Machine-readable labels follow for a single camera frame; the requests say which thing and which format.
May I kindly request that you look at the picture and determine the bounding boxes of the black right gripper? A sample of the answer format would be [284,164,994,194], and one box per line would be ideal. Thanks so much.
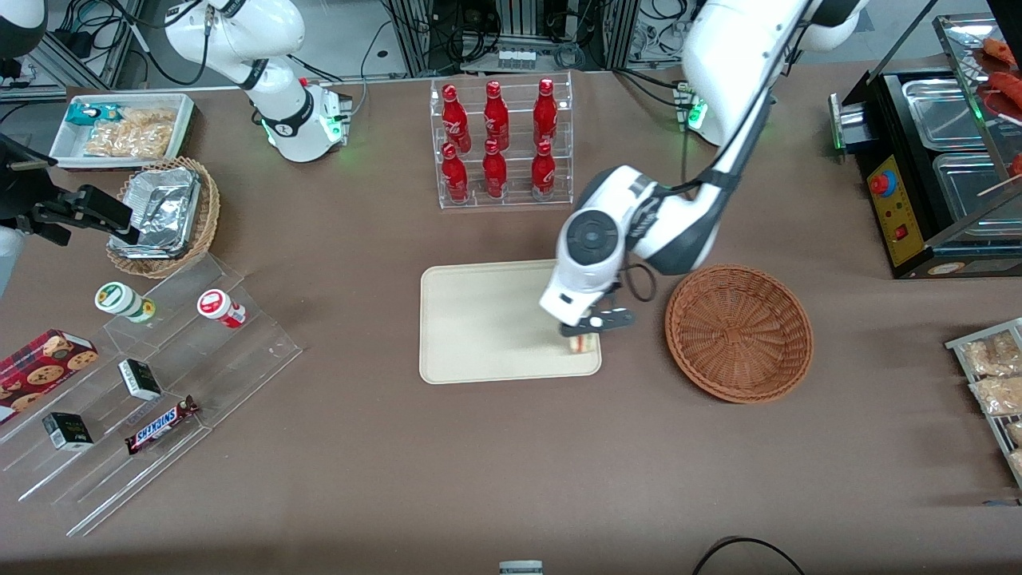
[0,132,141,247]

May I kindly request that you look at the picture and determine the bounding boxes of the cream rectangular serving tray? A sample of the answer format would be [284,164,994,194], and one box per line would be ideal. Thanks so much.
[419,258,602,386]

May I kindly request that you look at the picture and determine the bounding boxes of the light wicker basket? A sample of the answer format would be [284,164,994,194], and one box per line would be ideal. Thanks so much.
[106,156,221,280]

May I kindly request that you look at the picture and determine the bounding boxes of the brown round wicker basket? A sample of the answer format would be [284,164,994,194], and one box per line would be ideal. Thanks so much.
[664,264,815,404]

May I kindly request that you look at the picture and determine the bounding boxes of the grey metal tray rack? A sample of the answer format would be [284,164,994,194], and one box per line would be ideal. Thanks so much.
[945,317,1022,490]

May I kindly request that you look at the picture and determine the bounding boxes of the white plastic bin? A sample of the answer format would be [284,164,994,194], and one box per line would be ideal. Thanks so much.
[50,93,197,172]

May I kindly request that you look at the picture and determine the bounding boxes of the aluminium foil container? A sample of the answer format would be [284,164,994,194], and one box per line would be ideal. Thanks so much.
[120,166,200,248]
[108,232,188,260]

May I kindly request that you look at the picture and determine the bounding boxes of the clear bag of chips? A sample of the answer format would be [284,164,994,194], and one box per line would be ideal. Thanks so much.
[116,107,178,137]
[82,124,172,159]

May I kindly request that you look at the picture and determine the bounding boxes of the green sunflower lidded cup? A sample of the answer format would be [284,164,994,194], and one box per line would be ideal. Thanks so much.
[94,282,156,324]

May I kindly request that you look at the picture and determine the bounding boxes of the teal snack packet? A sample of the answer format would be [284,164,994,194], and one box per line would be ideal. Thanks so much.
[65,102,122,129]

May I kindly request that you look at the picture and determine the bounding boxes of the red plaid cookie box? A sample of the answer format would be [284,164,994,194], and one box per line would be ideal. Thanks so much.
[0,329,99,426]

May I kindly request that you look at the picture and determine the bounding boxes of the red cola bottle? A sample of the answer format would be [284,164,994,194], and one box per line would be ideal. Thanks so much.
[442,84,472,153]
[483,80,510,151]
[531,140,557,200]
[442,142,470,203]
[481,138,509,199]
[533,77,558,149]

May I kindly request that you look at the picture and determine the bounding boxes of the red lidded yogurt cup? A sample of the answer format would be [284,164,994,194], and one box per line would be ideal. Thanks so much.
[197,289,247,329]

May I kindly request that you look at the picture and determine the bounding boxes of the small black carton box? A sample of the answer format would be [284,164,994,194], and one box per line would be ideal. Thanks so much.
[42,412,94,452]
[118,359,163,402]

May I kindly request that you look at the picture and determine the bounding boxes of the clear acrylic bottle rack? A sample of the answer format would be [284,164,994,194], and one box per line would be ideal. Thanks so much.
[430,70,574,210]

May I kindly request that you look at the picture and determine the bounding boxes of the clear acrylic stepped display stand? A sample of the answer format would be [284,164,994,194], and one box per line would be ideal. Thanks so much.
[0,254,303,537]

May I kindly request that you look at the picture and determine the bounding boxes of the Snickers chocolate bar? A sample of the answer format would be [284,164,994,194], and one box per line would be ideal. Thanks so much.
[125,395,200,456]

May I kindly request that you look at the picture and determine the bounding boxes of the black food warmer appliance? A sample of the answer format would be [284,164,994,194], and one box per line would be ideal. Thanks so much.
[829,12,1022,280]

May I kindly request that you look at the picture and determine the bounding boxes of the stainless steel pan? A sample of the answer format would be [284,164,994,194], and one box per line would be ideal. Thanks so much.
[902,77,995,153]
[933,152,1022,240]

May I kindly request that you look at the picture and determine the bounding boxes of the black cable loop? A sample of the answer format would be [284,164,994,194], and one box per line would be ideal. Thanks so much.
[691,537,807,575]

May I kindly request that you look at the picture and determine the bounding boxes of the metal equipment frame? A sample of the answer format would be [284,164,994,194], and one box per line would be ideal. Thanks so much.
[383,0,664,77]

